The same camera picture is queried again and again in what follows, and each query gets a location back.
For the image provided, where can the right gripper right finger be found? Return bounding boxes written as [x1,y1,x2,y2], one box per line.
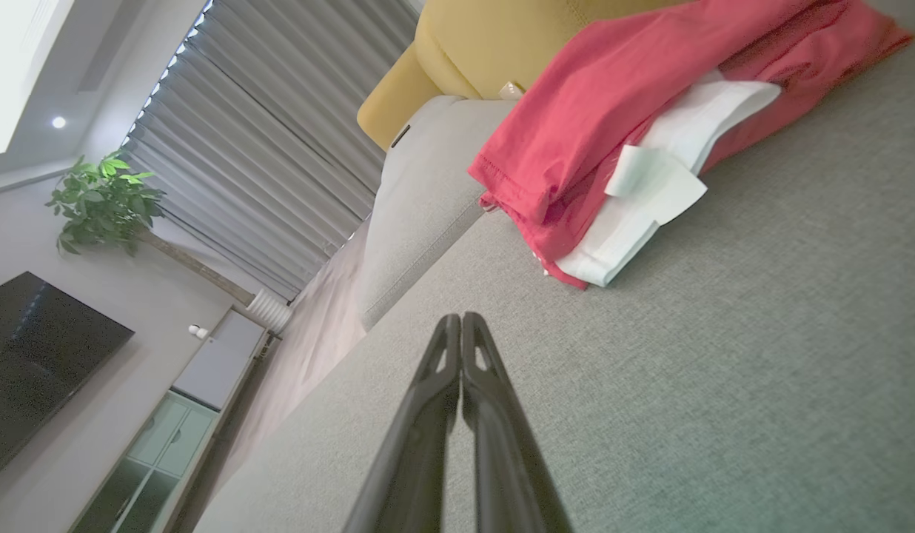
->
[463,312,574,533]

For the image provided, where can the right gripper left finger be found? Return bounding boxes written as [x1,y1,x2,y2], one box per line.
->
[343,313,462,533]

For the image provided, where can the red shorts with white trim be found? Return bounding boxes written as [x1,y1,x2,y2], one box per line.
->
[480,0,915,289]

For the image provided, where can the white ribbed plant pot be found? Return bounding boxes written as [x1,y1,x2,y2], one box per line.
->
[247,287,293,335]

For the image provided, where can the grey sofa seat cushion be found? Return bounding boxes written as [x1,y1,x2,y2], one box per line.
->
[193,0,915,533]

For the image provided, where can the grey sofa back cushion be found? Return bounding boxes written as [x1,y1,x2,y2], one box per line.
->
[360,95,519,332]

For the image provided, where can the white cabinet with glass doors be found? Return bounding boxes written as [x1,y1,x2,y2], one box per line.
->
[69,309,269,533]

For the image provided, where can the grey pleated curtain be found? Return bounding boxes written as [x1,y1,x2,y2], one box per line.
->
[121,0,429,301]

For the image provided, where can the black flat television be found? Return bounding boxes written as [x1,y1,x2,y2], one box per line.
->
[0,271,136,487]

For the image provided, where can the green leafy house plant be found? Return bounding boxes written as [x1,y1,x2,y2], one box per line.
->
[45,150,258,304]

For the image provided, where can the yellow cushion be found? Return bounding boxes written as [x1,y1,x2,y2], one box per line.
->
[356,0,688,152]

